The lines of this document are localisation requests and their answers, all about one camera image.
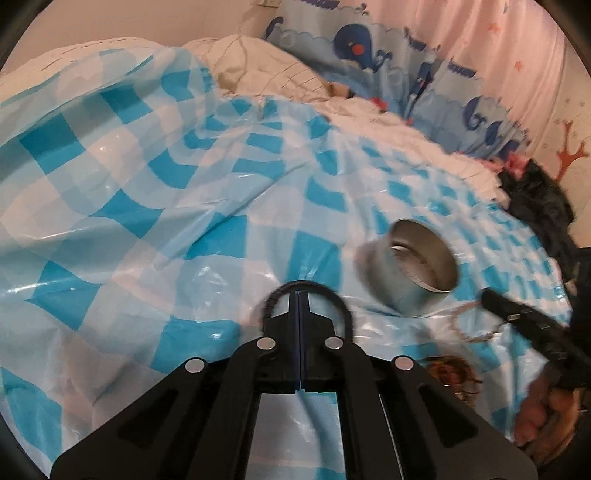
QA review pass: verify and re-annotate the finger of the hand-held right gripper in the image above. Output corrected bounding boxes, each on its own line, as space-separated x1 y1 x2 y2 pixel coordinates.
480 287 571 365

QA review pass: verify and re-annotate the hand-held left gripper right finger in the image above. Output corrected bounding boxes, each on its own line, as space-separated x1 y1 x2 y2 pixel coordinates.
300 292 539 480

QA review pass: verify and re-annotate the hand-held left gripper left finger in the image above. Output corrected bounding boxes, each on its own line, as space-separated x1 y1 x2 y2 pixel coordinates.
50 292 301 480

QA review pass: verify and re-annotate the black cord bracelet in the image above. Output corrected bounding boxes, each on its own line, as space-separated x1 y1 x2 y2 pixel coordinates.
259 280 355 344

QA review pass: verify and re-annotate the thin chain bracelet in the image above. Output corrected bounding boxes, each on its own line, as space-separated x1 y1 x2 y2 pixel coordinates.
449 299 509 345

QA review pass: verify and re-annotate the brown bead bracelet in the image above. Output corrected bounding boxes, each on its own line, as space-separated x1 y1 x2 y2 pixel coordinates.
422 354 482 408

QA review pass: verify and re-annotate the round metal tin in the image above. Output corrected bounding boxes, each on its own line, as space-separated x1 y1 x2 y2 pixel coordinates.
358 219 460 319

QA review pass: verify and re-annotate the person's right hand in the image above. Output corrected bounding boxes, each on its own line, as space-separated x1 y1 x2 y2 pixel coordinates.
512 362 587 462

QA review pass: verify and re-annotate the pile of black clothes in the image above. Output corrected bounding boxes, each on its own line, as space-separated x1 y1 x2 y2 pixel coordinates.
498 158 579 280

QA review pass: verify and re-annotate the pink cloth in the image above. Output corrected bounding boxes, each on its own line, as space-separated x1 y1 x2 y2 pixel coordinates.
488 154 533 177

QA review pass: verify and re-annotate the blue checked plastic sheet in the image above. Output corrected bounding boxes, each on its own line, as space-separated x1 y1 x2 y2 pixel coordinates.
0 39 573 480

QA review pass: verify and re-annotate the white wardrobe with tree decal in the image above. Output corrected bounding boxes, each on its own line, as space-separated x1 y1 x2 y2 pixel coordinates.
531 90 591 190

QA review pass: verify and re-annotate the white quilt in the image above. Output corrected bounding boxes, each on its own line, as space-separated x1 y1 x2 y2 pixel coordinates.
0 34 509 201

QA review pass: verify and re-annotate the pink whale print curtain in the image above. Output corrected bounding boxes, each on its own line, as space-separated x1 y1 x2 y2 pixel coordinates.
264 0 570 158

